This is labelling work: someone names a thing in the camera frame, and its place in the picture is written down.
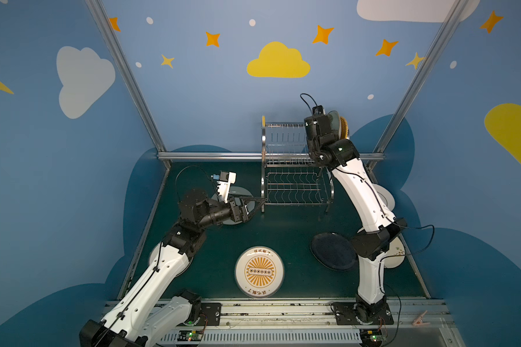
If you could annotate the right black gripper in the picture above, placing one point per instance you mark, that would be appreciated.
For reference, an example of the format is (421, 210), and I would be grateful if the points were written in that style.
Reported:
(320, 126)

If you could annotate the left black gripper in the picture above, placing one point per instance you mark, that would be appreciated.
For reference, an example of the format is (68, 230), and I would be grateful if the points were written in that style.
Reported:
(242, 210)

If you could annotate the grey-green plain plate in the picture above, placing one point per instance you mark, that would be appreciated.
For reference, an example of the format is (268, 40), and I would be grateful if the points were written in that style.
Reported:
(237, 193)

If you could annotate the orange woven round plate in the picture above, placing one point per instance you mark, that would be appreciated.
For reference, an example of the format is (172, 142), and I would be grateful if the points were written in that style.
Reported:
(344, 128)

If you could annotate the white plate orange sunburst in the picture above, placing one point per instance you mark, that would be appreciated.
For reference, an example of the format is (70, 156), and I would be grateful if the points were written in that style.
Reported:
(259, 272)

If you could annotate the pale green flower plate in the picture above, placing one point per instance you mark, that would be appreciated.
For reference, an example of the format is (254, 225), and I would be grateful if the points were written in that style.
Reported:
(335, 123)

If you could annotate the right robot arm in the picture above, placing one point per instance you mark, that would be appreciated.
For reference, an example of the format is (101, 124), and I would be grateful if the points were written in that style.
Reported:
(329, 146)

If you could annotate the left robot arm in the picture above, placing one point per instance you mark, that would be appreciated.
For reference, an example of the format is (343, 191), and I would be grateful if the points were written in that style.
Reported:
(132, 322)

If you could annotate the chrome two-tier dish rack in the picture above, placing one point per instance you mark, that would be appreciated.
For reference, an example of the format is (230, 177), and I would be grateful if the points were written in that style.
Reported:
(289, 177)

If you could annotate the dark blue round plate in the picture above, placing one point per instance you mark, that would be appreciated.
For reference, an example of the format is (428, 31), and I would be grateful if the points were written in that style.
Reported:
(334, 251)

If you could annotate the white sunburst plate at left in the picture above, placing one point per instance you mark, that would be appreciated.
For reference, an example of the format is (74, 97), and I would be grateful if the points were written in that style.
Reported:
(169, 258)

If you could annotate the cream floral plate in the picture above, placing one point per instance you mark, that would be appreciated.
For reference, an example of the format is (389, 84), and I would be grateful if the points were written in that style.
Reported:
(395, 251)

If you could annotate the left green circuit board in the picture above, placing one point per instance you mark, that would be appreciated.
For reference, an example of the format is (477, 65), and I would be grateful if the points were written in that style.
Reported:
(190, 336)

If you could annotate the green circuit board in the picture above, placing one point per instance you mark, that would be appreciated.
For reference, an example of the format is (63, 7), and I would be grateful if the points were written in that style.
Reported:
(371, 338)
(190, 336)

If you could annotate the right green circuit board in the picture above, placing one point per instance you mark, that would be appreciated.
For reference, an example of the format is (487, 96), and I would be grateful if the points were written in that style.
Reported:
(371, 338)

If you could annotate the pink clothes peg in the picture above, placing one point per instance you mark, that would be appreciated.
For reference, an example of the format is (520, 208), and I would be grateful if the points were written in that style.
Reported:
(419, 321)

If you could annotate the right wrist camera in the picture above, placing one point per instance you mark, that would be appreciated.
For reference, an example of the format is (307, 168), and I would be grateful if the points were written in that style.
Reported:
(318, 110)

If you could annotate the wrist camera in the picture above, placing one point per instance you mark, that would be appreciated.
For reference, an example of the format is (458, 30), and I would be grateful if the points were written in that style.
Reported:
(318, 110)
(224, 180)

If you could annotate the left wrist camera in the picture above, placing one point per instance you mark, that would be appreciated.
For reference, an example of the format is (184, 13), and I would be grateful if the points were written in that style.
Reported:
(224, 180)

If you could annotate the aluminium frame back bar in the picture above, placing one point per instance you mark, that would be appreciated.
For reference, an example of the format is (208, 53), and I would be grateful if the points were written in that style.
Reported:
(208, 156)

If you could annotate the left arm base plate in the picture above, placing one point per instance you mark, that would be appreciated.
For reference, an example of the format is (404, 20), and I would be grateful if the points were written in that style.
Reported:
(208, 314)

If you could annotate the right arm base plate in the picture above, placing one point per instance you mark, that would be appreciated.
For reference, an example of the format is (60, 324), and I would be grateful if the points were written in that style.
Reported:
(361, 313)

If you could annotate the left aluminium frame post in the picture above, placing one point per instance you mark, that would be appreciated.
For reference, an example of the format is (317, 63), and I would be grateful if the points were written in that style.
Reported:
(99, 15)

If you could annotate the aluminium frame post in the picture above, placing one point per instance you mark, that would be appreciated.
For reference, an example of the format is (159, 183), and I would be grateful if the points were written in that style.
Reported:
(99, 15)
(442, 38)

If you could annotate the right aluminium frame post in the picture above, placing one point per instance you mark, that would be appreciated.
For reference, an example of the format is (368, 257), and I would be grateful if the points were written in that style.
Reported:
(442, 38)

